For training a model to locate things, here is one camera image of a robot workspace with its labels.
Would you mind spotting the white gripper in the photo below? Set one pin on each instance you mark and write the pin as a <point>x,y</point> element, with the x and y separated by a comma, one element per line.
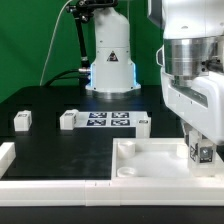
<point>201,106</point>

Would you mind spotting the white square table top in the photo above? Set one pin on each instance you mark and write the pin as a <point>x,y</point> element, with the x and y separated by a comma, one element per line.
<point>157,158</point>

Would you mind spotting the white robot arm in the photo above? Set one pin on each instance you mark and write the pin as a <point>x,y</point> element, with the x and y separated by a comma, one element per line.
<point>191,60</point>

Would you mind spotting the paper sheet with markers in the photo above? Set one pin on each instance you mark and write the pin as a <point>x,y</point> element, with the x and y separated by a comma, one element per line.
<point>111,119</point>

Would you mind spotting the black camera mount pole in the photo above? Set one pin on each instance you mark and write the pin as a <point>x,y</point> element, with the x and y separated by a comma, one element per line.
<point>82,12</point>

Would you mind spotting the white U-shaped boundary wall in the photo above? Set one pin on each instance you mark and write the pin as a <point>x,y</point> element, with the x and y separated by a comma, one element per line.
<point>196,191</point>

